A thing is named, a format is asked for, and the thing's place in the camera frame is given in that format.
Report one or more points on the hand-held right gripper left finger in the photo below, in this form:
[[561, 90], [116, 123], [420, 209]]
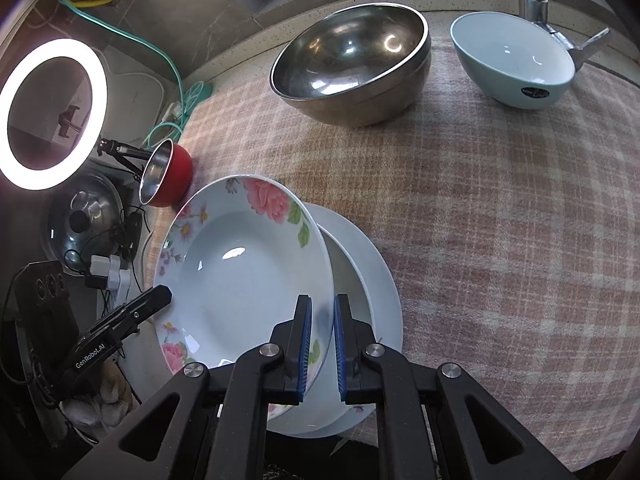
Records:
[[303, 360]]

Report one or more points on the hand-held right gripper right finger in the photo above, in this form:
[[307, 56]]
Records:
[[341, 360]]

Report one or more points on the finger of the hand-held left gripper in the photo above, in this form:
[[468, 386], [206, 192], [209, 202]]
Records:
[[140, 310]]

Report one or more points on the white plate with pink blossoms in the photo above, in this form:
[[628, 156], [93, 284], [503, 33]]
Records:
[[385, 300]]

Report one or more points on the white plate with pink rose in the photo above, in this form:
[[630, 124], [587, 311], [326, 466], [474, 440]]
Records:
[[240, 280]]

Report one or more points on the large stainless steel bowl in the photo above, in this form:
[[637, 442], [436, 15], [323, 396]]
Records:
[[350, 60]]

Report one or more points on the light blue ceramic bowl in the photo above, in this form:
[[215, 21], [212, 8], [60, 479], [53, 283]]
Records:
[[510, 60]]

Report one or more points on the person's left hand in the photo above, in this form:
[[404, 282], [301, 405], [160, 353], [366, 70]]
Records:
[[107, 395]]

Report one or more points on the white plug adapter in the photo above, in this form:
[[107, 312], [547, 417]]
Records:
[[112, 270]]

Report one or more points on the black appliance with dials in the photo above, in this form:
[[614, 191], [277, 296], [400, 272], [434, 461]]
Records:
[[40, 310]]

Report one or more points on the black stand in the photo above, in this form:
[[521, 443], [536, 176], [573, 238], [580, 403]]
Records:
[[131, 235]]

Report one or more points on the steel pot lid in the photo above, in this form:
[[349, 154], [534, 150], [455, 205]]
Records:
[[95, 200]]

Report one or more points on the small red bowl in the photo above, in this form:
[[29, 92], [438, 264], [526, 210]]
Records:
[[175, 180]]

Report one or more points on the black tripod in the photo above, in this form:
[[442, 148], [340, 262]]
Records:
[[125, 152]]

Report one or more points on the pink plaid tablecloth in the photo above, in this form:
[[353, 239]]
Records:
[[500, 235]]

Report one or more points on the teal power strip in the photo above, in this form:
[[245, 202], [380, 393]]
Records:
[[195, 92]]

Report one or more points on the chrome faucet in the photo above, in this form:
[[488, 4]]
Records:
[[532, 5]]

